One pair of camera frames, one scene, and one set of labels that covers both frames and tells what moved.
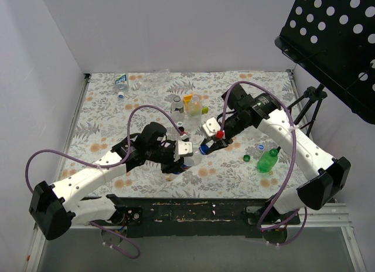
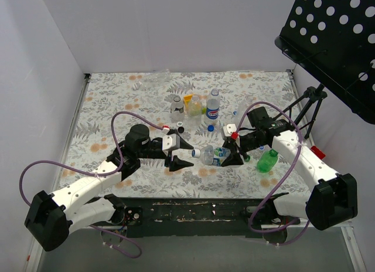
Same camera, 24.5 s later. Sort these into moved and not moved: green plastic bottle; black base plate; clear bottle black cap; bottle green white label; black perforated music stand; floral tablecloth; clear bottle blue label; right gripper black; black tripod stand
Moved: bottle green white label; clear bottle blue label; right gripper black
Not moved: black perforated music stand; black base plate; clear bottle black cap; black tripod stand; floral tablecloth; green plastic bottle
